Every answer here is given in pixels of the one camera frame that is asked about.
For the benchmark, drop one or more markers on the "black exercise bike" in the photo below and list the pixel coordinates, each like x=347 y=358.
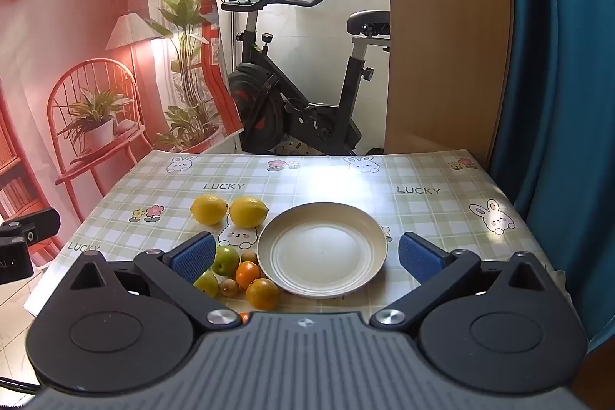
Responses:
x=298 y=112

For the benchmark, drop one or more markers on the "cream round plate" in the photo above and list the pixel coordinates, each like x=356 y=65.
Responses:
x=322 y=246

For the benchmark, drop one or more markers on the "green apple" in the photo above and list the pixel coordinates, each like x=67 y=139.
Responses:
x=209 y=284
x=227 y=259

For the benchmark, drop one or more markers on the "orange mandarin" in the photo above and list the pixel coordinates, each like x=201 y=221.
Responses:
x=248 y=274

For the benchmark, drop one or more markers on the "small brown kiwi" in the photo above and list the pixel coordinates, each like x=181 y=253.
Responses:
x=228 y=286
x=249 y=256

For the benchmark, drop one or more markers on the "dull greenish orange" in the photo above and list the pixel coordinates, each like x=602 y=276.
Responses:
x=262 y=293

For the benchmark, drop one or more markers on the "teal curtain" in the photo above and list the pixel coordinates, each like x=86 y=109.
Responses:
x=562 y=78

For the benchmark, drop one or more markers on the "yellow lemon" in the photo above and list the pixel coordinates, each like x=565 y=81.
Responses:
x=248 y=211
x=209 y=209

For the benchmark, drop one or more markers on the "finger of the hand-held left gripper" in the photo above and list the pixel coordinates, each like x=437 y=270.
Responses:
x=41 y=225

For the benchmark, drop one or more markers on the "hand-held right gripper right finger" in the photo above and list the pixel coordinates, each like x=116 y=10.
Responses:
x=420 y=258

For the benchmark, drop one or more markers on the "bright oval mandarin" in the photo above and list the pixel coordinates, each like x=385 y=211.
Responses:
x=244 y=318

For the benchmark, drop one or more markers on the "wooden cabinet panel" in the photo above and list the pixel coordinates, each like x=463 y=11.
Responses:
x=447 y=30

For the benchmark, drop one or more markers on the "pink printed wall backdrop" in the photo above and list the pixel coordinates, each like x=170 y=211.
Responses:
x=72 y=30

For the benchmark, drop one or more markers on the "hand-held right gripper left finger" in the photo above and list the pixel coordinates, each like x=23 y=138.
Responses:
x=194 y=254

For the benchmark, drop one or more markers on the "green checked bunny tablecloth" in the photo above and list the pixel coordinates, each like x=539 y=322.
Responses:
x=336 y=184

